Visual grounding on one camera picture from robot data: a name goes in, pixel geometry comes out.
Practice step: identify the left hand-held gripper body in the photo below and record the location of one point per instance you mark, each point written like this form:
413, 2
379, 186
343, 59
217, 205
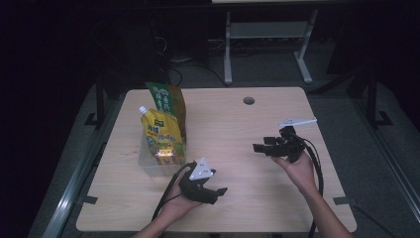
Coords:
200, 172

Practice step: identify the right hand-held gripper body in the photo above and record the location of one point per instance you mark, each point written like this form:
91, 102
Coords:
290, 148

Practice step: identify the clear plastic container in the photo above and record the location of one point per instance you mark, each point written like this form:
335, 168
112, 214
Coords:
147, 165

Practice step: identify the yellow spouted sauce pouch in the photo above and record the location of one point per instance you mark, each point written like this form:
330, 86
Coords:
161, 132

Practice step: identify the green and red sauce packet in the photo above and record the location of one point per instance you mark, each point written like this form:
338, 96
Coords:
168, 97

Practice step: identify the person's right hand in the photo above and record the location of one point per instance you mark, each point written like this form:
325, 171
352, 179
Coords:
302, 173

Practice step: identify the person's left hand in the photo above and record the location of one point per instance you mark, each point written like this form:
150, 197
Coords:
175, 208

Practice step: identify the black tape strip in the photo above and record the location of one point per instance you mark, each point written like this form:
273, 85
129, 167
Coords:
343, 200
88, 200

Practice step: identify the black metal stand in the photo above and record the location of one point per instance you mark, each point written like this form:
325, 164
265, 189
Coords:
372, 99
99, 102

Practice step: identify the aluminium rail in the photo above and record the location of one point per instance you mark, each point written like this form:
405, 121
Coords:
76, 178
389, 158

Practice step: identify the white metal table frame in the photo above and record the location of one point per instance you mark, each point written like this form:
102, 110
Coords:
264, 30

